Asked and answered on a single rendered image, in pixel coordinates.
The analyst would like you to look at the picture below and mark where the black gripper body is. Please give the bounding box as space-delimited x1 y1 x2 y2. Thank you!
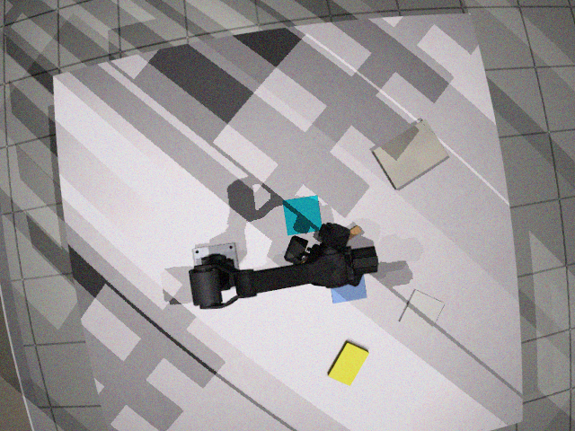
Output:
284 235 363 286

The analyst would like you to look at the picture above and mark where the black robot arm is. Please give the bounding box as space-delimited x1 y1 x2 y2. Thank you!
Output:
189 222 379 310

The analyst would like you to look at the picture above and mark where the yellow box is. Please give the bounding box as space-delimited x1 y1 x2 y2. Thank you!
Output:
327 340 369 386

